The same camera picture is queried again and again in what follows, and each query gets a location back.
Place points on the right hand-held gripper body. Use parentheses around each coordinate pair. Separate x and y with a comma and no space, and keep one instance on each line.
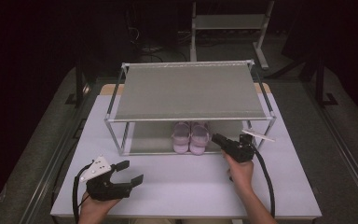
(239,151)

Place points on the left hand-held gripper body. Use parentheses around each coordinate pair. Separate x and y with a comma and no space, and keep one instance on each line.
(105,189)

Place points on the purple sandal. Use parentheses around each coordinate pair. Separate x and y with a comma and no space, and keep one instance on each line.
(199,140)
(181,140)

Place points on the metal shoe rack grey shelves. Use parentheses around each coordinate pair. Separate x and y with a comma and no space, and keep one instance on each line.
(186,90)

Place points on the person's left hand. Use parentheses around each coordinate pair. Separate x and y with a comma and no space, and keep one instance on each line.
(94,210)

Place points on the person's right hand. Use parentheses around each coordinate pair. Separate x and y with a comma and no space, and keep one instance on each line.
(242,174)

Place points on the wooden board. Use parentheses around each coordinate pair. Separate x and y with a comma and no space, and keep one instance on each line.
(108,89)

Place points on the black stand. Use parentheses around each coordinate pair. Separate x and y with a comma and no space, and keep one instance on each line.
(320,84)
(79,84)

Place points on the white metal stand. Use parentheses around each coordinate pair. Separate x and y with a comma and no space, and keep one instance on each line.
(230,21)

